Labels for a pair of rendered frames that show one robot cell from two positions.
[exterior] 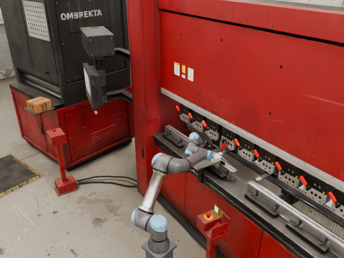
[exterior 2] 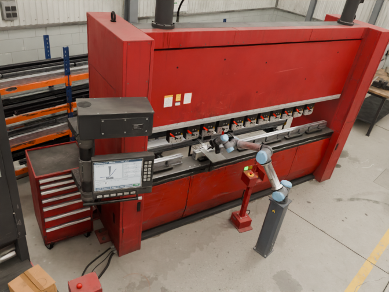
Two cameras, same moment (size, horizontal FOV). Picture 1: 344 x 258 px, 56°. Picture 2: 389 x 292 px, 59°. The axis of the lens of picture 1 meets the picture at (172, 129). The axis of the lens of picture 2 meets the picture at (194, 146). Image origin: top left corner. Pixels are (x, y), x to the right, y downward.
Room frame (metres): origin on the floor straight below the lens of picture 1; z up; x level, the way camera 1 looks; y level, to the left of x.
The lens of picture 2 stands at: (2.77, 2.86, 3.03)
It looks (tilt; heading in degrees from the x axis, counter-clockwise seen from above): 32 degrees down; 267
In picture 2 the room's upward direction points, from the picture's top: 9 degrees clockwise
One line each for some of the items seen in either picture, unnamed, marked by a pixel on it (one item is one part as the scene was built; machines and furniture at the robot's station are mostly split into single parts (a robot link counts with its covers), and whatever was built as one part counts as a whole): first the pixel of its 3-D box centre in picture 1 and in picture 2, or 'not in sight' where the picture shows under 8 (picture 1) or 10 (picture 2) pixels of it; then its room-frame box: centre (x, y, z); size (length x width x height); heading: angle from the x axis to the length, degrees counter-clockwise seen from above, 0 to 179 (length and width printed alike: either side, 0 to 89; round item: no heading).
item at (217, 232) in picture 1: (212, 223); (253, 175); (1.90, -0.31, 0.75); 0.20 x 0.16 x 0.18; 28
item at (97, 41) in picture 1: (100, 72); (114, 156); (3.25, 0.74, 1.53); 0.51 x 0.25 x 0.85; 21
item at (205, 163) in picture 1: (202, 160); (212, 154); (2.41, -0.27, 1.00); 0.26 x 0.18 x 0.01; 124
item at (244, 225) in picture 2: not in sight; (242, 221); (1.89, -0.29, 0.06); 0.25 x 0.20 x 0.12; 118
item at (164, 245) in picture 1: (158, 240); (282, 196); (1.66, 0.09, 0.82); 0.15 x 0.15 x 0.10
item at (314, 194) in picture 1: (318, 187); (274, 114); (1.68, -0.93, 1.26); 0.15 x 0.09 x 0.17; 34
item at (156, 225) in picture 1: (157, 227); (285, 187); (1.66, 0.09, 0.94); 0.13 x 0.12 x 0.14; 57
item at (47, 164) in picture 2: not in sight; (61, 197); (3.93, 0.15, 0.50); 0.50 x 0.50 x 1.00; 34
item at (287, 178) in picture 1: (292, 172); (261, 116); (1.85, -0.82, 1.26); 0.15 x 0.09 x 0.17; 34
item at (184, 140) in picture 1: (180, 138); (161, 163); (2.95, -0.08, 0.92); 0.50 x 0.06 x 0.10; 34
